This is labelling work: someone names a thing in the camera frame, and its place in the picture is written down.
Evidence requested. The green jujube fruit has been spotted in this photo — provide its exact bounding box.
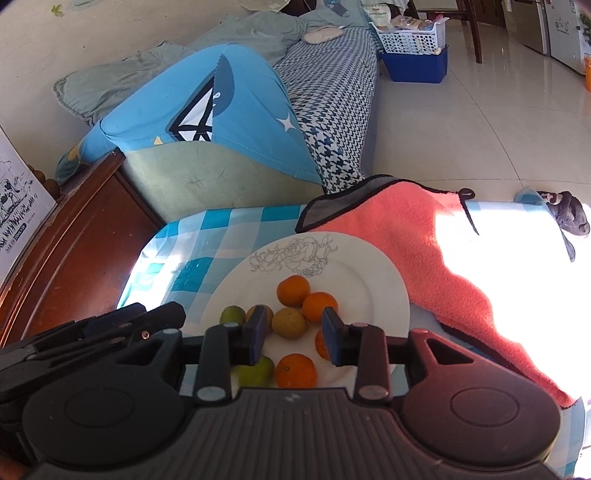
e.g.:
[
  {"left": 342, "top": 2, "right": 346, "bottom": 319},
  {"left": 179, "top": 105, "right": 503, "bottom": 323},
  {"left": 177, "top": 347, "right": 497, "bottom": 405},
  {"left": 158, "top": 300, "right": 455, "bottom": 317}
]
[{"left": 219, "top": 305, "right": 246, "bottom": 325}]

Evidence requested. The orange mandarin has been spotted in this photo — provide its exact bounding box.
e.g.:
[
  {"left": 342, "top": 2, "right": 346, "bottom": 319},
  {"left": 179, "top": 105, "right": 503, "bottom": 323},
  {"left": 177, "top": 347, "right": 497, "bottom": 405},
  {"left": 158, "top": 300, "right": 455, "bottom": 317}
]
[
  {"left": 301, "top": 292, "right": 339, "bottom": 324},
  {"left": 276, "top": 275, "right": 311, "bottom": 308}
]

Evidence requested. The person left hand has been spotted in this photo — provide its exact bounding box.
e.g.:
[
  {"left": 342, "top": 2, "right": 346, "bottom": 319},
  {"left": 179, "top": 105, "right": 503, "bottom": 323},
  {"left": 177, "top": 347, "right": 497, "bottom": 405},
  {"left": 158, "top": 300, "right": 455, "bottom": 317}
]
[{"left": 0, "top": 452, "right": 29, "bottom": 480}]

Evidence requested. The white floral plate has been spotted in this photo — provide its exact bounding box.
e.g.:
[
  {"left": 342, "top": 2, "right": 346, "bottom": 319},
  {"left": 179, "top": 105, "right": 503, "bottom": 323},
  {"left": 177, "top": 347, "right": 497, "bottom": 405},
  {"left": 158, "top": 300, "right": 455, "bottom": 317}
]
[{"left": 197, "top": 232, "right": 410, "bottom": 389}]

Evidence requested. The dark wooden cabinet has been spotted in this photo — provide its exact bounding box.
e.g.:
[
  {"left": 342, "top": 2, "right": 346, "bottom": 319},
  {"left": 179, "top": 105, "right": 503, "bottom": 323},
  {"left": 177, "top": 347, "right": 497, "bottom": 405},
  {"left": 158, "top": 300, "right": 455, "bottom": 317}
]
[{"left": 1, "top": 150, "right": 164, "bottom": 345}]

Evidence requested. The coral pink towel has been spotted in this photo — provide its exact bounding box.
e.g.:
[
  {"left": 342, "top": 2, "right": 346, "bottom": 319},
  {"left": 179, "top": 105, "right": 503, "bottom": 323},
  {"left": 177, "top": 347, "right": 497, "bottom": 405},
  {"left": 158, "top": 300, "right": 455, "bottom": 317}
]
[{"left": 295, "top": 175, "right": 576, "bottom": 408}]

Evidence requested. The blue checkered tablecloth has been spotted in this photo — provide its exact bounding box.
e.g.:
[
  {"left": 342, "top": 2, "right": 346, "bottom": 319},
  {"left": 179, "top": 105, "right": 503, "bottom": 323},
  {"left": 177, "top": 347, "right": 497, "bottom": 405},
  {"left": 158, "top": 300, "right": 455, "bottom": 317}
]
[{"left": 118, "top": 200, "right": 590, "bottom": 478}]

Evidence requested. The white milk carton box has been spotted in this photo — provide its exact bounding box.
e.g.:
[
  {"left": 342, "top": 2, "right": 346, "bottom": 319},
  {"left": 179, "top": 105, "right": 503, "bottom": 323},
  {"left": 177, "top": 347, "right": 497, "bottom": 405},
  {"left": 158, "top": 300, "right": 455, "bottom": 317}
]
[{"left": 0, "top": 130, "right": 56, "bottom": 284}]

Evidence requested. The blue plastic bin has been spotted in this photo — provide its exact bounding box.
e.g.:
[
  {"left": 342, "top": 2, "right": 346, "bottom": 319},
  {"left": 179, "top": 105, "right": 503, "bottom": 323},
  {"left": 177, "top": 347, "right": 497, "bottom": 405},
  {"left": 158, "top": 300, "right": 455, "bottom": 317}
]
[{"left": 381, "top": 46, "right": 449, "bottom": 84}]

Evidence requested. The white lattice basket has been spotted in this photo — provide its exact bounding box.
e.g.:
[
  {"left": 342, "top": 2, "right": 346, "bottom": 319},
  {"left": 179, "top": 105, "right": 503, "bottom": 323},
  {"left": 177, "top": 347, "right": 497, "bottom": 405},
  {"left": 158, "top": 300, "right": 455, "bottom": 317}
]
[{"left": 370, "top": 17, "right": 448, "bottom": 55}]

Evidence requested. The wooden dining chair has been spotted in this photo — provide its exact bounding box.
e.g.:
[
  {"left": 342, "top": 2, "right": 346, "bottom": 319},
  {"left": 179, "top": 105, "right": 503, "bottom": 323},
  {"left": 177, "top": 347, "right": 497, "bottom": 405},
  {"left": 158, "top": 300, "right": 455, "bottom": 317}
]
[{"left": 406, "top": 0, "right": 484, "bottom": 65}]

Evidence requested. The orange smiley bucket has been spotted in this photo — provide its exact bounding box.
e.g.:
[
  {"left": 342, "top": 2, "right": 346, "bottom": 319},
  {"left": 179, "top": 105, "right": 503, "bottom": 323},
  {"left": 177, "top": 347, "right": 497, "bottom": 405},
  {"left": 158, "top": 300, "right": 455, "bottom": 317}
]
[{"left": 584, "top": 54, "right": 591, "bottom": 92}]

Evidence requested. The silver refrigerator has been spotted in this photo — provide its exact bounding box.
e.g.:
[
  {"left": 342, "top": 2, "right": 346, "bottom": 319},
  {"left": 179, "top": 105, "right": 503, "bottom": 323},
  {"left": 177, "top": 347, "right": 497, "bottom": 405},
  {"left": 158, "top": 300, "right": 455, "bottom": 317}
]
[{"left": 502, "top": 0, "right": 550, "bottom": 56}]

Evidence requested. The small white fridge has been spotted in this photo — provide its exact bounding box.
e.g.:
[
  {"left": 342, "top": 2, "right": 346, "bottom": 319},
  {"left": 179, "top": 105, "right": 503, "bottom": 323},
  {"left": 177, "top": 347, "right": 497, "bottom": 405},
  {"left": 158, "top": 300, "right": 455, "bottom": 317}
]
[{"left": 545, "top": 0, "right": 590, "bottom": 75}]

